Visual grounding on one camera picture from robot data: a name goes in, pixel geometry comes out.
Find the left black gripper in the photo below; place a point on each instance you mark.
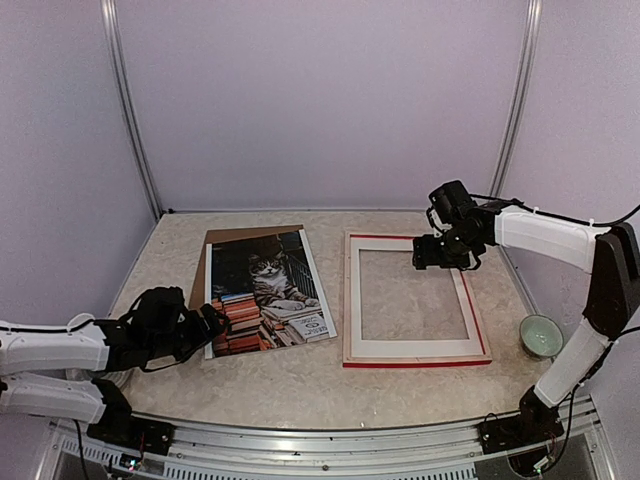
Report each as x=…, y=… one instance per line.
x=200, y=333

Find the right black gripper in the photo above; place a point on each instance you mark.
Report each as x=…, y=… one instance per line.
x=425, y=254

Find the brown backing board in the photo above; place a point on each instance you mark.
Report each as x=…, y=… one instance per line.
x=197, y=296

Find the cat photo print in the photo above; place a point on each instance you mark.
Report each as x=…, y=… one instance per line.
x=270, y=289

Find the white photo mat board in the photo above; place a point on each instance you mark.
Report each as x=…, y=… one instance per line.
x=410, y=295

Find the red wooden picture frame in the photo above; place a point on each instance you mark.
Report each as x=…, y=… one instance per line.
x=417, y=362

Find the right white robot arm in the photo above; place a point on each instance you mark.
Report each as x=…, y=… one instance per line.
x=600, y=259

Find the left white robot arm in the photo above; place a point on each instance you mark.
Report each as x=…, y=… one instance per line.
x=59, y=371

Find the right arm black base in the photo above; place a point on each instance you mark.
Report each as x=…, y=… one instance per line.
x=508, y=433

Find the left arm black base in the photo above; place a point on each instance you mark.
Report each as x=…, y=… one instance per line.
x=135, y=433

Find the light blue mug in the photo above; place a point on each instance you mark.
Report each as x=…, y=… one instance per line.
x=79, y=322

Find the green ceramic bowl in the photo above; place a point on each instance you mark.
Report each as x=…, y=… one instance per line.
x=540, y=337

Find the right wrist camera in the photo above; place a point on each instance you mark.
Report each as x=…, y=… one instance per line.
x=437, y=226

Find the right aluminium corner post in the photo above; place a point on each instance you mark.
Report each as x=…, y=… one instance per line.
x=519, y=97

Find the aluminium corner post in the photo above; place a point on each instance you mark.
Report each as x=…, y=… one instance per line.
x=519, y=97
x=118, y=63

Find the front aluminium rail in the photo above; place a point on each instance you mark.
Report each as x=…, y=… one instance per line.
x=451, y=450

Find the left aluminium corner post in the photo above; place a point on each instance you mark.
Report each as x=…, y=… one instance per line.
x=118, y=63

